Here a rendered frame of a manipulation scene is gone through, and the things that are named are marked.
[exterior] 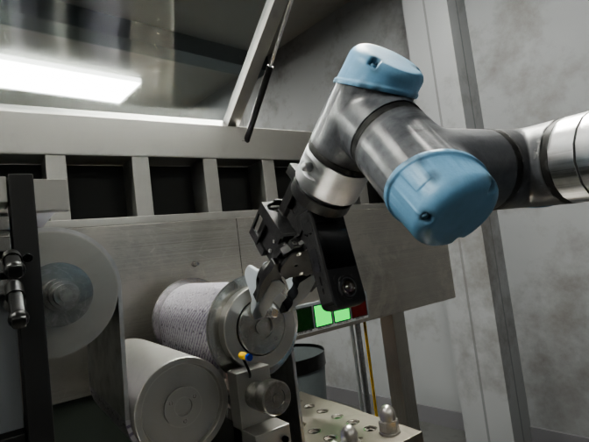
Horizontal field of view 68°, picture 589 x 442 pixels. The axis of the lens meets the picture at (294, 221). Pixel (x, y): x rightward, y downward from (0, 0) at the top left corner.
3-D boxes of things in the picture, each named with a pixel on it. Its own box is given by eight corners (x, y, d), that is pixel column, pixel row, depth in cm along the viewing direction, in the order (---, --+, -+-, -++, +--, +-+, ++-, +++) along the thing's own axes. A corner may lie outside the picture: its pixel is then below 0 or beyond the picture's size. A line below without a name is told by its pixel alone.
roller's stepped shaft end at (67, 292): (48, 317, 38) (45, 279, 38) (41, 313, 43) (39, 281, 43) (88, 310, 40) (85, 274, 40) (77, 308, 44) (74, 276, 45)
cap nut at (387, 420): (390, 438, 71) (386, 409, 71) (373, 432, 74) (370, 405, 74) (405, 431, 73) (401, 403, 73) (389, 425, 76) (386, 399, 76)
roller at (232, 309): (229, 380, 57) (219, 291, 58) (165, 355, 79) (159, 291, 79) (300, 359, 64) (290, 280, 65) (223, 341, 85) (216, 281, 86)
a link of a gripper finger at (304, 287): (284, 281, 66) (298, 239, 60) (302, 313, 62) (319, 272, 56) (266, 287, 64) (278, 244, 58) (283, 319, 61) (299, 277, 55)
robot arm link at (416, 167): (553, 174, 34) (465, 102, 41) (446, 179, 29) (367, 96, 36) (498, 244, 39) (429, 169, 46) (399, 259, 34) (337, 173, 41)
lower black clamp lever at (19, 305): (8, 334, 30) (7, 318, 30) (3, 295, 34) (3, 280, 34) (31, 330, 31) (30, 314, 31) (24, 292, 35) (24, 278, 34)
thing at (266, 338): (235, 353, 58) (242, 296, 60) (228, 352, 60) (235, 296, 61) (282, 356, 62) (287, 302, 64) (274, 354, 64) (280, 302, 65)
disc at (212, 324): (213, 394, 58) (201, 281, 59) (211, 393, 58) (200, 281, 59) (303, 365, 66) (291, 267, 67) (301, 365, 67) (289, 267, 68)
